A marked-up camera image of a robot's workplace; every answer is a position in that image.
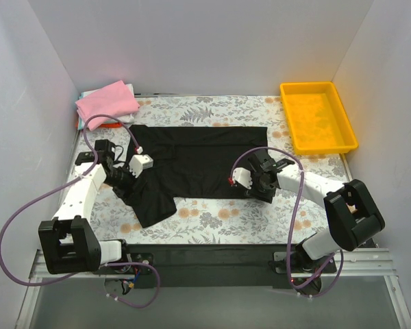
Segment yellow plastic tray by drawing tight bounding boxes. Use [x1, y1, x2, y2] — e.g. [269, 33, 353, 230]
[280, 82, 358, 155]

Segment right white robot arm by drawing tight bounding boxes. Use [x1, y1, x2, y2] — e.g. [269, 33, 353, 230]
[229, 147, 386, 273]

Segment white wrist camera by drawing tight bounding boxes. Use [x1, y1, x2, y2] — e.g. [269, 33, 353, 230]
[129, 154, 153, 178]
[229, 167, 253, 190]

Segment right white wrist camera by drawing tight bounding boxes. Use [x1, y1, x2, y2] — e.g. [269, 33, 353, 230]
[229, 167, 253, 190]

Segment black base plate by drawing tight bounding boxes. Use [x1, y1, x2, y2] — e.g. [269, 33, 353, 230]
[92, 243, 342, 289]

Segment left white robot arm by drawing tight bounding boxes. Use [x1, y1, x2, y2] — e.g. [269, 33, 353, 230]
[38, 140, 153, 274]

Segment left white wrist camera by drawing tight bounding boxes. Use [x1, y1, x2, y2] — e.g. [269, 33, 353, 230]
[129, 154, 153, 178]

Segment aluminium frame rail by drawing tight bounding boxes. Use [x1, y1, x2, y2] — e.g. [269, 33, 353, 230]
[29, 248, 397, 280]

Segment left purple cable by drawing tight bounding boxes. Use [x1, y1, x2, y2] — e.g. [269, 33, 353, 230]
[0, 114, 162, 309]

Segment black t-shirt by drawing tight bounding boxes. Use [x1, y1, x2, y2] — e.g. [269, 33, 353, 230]
[114, 125, 268, 228]

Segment floral patterned table mat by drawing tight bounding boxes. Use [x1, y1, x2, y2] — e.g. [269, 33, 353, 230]
[51, 95, 366, 246]

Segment orange folded t-shirt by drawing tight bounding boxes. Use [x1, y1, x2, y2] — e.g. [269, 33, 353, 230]
[99, 123, 122, 129]

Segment pink folded t-shirt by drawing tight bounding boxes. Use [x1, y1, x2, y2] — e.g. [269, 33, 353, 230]
[75, 80, 140, 132]

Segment teal folded t-shirt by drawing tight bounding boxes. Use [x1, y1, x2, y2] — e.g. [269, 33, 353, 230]
[76, 93, 85, 131]

